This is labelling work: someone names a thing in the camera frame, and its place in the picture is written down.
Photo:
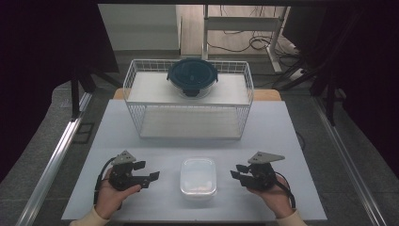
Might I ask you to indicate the black floor bracket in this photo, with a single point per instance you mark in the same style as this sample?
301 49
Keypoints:
84 133

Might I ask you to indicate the person's left hand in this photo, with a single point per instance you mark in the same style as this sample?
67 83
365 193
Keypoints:
109 197

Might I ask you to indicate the person's right hand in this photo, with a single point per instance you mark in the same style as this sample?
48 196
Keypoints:
276 201

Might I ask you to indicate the white power strip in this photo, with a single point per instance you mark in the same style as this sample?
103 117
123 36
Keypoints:
296 73

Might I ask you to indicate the dark curtain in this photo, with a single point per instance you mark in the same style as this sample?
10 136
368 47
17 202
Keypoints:
37 62
363 62

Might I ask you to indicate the white cabinet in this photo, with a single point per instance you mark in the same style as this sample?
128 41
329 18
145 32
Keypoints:
141 28

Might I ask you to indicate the white desk frame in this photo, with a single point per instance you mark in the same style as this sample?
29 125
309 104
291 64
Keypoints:
241 23

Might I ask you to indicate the wooden board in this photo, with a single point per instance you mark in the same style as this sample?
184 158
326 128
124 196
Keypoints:
266 94

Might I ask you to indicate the round container with dark blue lid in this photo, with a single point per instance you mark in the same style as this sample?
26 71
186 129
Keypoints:
192 75

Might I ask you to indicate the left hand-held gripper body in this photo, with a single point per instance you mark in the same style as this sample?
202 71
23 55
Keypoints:
122 175

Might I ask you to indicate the clear rectangular lidded container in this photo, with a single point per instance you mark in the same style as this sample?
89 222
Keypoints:
198 179

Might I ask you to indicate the aluminium rail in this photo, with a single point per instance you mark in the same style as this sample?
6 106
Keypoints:
348 163
53 160

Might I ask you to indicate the black metal stand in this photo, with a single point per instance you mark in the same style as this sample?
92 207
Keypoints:
329 94
75 94

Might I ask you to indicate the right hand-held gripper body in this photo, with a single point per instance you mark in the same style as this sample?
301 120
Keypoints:
263 174

